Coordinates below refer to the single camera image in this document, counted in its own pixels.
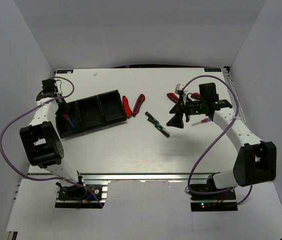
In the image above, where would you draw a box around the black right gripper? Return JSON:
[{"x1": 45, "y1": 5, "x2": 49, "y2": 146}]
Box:
[{"x1": 166, "y1": 96, "x2": 206, "y2": 129}]

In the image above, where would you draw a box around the aluminium front rail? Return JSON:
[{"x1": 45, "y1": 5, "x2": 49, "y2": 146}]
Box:
[{"x1": 78, "y1": 172, "x2": 216, "y2": 181}]

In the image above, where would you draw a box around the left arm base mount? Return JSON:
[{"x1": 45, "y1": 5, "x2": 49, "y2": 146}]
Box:
[{"x1": 57, "y1": 184, "x2": 103, "y2": 203}]

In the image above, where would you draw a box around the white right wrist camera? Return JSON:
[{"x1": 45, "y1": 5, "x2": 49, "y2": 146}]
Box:
[{"x1": 174, "y1": 83, "x2": 187, "y2": 96}]

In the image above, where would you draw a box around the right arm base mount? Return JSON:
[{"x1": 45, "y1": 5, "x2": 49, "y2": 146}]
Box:
[{"x1": 185, "y1": 187, "x2": 238, "y2": 212}]

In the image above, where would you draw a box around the blue label left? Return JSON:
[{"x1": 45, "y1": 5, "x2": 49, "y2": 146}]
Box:
[{"x1": 56, "y1": 69, "x2": 73, "y2": 74}]

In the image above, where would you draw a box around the black three-compartment tray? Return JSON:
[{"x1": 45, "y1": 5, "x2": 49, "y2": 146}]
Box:
[{"x1": 56, "y1": 90, "x2": 127, "y2": 139}]

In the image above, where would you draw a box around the blue red screwdriver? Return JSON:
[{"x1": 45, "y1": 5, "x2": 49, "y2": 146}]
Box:
[
  {"x1": 191, "y1": 118, "x2": 212, "y2": 127},
  {"x1": 62, "y1": 113, "x2": 77, "y2": 130}
]

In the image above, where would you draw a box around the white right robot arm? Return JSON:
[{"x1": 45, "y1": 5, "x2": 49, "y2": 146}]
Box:
[{"x1": 166, "y1": 82, "x2": 277, "y2": 200}]

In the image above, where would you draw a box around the blue label right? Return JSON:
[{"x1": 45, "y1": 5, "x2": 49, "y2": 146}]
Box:
[{"x1": 204, "y1": 68, "x2": 222, "y2": 73}]

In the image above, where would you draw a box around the aluminium right side rail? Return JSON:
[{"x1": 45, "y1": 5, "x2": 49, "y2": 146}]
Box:
[{"x1": 221, "y1": 66, "x2": 246, "y2": 123}]

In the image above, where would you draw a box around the aluminium rail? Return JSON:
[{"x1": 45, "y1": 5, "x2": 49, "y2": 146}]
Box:
[
  {"x1": 221, "y1": 66, "x2": 246, "y2": 123},
  {"x1": 78, "y1": 172, "x2": 216, "y2": 181}
]

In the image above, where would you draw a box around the red black utility knife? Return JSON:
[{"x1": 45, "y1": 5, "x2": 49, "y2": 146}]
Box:
[{"x1": 122, "y1": 95, "x2": 133, "y2": 119}]

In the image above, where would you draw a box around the green black precision screwdriver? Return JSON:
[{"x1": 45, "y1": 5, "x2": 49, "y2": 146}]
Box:
[
  {"x1": 148, "y1": 118, "x2": 165, "y2": 130},
  {"x1": 145, "y1": 111, "x2": 158, "y2": 123},
  {"x1": 155, "y1": 124, "x2": 170, "y2": 138}
]

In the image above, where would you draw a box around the blue label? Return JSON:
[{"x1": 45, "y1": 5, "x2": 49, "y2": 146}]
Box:
[
  {"x1": 56, "y1": 69, "x2": 73, "y2": 74},
  {"x1": 204, "y1": 68, "x2": 222, "y2": 73}
]

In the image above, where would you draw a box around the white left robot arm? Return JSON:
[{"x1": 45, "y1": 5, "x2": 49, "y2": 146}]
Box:
[{"x1": 19, "y1": 78, "x2": 87, "y2": 200}]

